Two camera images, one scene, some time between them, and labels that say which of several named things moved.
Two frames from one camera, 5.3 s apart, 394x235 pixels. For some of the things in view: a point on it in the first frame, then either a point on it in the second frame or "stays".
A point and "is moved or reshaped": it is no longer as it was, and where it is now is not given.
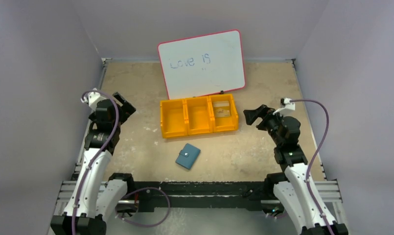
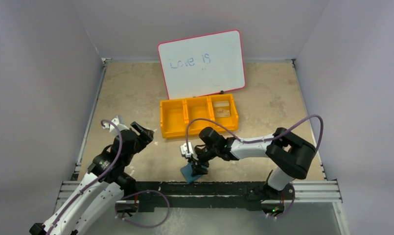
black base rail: x=152 y=195 stays
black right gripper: x=265 y=117 -> x=201 y=160
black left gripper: x=121 y=105 -> x=140 y=135
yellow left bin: x=173 y=119 stays
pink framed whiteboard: x=203 y=64 stays
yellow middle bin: x=199 y=115 stays
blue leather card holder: x=188 y=156 is moved or reshaped
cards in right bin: x=221 y=108 stays
